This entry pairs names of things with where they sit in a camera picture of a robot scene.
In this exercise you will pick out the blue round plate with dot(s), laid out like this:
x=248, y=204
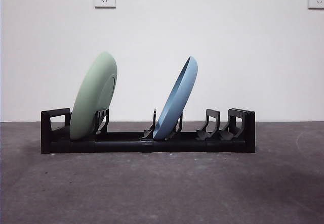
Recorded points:
x=177, y=100

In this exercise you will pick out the green round plate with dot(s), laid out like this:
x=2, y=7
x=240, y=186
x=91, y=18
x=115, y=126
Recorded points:
x=93, y=95

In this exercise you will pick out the black plate rack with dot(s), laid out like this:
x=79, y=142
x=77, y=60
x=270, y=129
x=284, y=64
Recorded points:
x=177, y=146

